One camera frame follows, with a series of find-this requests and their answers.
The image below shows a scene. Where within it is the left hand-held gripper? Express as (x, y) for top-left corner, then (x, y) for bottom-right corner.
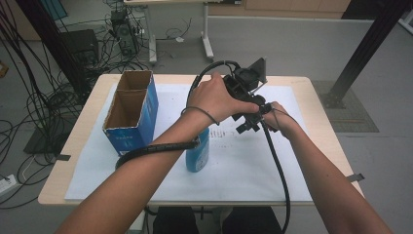
(223, 58), (269, 105)

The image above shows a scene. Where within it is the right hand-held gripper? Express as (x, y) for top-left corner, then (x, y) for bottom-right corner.
(231, 95), (274, 135)

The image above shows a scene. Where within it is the person's right hand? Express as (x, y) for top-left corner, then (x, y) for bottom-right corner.
(261, 100), (299, 139)

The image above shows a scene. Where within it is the person's left hand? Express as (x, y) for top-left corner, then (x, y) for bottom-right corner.
(187, 72), (261, 125)

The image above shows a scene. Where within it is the blue plastic bottle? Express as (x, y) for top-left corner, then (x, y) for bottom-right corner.
(185, 127), (210, 174)

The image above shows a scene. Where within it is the person's right leg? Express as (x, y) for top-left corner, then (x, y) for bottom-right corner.
(221, 206), (284, 234)

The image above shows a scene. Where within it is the person's leg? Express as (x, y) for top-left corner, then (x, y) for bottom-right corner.
(221, 206), (284, 234)
(152, 206), (201, 234)

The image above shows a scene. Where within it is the blue cardboard box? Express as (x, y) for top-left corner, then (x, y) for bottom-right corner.
(102, 69), (160, 157)

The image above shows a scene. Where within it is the black metal stand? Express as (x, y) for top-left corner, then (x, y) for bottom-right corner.
(319, 0), (413, 109)
(15, 0), (91, 96)

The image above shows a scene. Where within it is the black computer tower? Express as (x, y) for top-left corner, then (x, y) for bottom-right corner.
(110, 9), (141, 57)

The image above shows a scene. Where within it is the person's left leg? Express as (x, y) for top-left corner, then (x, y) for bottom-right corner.
(152, 206), (201, 234)

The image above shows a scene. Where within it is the black box on floor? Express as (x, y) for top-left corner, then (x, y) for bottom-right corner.
(60, 28), (99, 66)

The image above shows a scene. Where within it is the white power strip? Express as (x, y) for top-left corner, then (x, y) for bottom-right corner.
(0, 174), (18, 197)

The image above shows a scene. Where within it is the thin black wrist cord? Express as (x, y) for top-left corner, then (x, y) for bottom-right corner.
(272, 107), (301, 132)
(180, 105), (221, 127)

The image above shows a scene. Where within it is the white desk frame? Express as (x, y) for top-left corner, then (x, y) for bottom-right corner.
(124, 0), (216, 64)

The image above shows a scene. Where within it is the right hand-held gripper black cable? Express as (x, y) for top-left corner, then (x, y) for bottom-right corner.
(260, 121), (291, 234)

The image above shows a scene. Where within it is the hand-held gripper black cable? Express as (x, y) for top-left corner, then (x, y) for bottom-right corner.
(114, 59), (243, 171)
(260, 121), (291, 234)

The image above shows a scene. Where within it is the left hand-held gripper black cable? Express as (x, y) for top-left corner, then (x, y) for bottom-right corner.
(114, 59), (243, 171)

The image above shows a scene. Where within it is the bundle of black floor cables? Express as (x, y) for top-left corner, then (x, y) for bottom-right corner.
(0, 0), (150, 209)

